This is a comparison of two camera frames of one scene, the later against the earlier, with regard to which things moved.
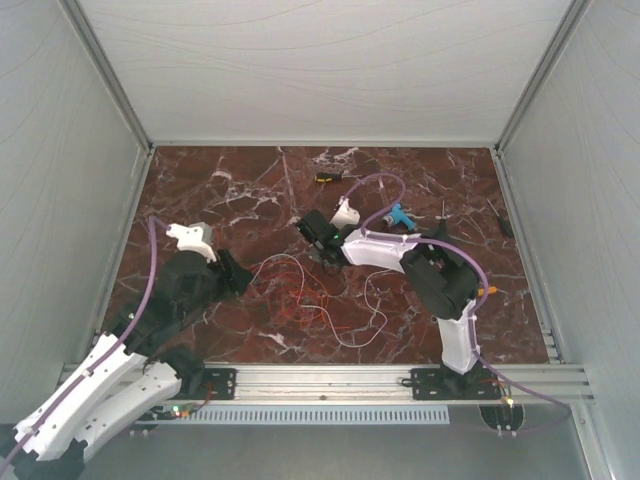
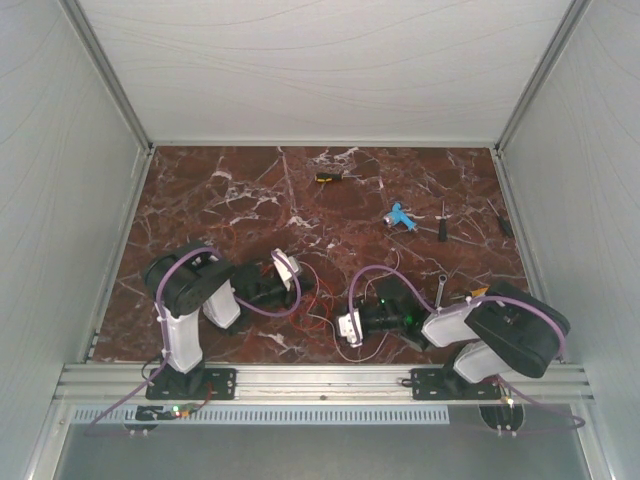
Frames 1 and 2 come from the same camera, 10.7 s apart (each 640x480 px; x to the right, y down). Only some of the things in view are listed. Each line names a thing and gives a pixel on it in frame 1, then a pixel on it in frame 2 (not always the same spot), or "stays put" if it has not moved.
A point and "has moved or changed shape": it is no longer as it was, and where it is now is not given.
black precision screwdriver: [502, 221] stays put
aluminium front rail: [356, 382] stays put
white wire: [320, 309] has moved or changed shape
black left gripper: [235, 277] -> [291, 295]
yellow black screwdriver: [329, 177] stays put
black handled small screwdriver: [443, 220] stays put
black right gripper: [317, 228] -> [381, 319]
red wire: [299, 282] has moved or changed shape
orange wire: [305, 267] has moved or changed shape
